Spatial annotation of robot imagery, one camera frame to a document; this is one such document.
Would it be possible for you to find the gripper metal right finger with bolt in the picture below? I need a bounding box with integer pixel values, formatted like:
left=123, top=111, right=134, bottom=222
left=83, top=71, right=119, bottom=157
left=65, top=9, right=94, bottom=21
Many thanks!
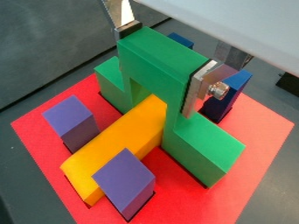
left=182, top=41, right=253, bottom=118

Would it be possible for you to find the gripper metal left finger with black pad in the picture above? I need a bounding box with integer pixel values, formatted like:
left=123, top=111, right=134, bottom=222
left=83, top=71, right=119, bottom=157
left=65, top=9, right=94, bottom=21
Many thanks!
left=102, top=0, right=143, bottom=40

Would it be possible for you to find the green S-shaped block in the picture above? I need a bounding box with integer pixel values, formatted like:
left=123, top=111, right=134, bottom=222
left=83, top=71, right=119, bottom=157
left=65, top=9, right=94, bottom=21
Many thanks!
left=95, top=27, right=246, bottom=187

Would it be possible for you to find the black object at edge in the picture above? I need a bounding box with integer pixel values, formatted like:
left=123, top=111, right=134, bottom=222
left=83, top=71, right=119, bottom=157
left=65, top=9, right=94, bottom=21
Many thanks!
left=275, top=73, right=299, bottom=97

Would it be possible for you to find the red puzzle board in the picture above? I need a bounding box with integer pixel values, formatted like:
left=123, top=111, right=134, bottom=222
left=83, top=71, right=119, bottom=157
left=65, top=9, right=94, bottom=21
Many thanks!
left=12, top=76, right=294, bottom=224

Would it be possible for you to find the dark blue block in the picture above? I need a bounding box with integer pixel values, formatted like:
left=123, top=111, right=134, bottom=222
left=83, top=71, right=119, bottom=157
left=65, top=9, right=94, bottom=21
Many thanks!
left=198, top=68, right=254, bottom=124
left=167, top=32, right=194, bottom=49

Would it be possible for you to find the yellow block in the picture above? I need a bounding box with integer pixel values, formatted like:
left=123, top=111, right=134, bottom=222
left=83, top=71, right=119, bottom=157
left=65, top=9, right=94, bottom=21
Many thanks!
left=61, top=94, right=167, bottom=207

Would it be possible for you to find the purple block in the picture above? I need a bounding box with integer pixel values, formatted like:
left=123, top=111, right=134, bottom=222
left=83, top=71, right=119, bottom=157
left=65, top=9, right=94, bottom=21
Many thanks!
left=93, top=149, right=155, bottom=221
left=42, top=95, right=101, bottom=153

